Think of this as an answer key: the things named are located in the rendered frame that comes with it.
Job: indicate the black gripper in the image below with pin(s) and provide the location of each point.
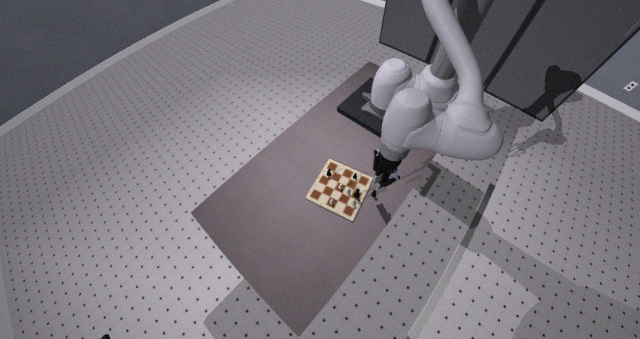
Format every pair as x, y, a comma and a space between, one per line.
388, 167

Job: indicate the brown and cream chessboard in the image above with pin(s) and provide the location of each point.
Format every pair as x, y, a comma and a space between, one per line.
326, 188

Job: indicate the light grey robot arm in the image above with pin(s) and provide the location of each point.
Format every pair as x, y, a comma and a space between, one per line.
463, 129

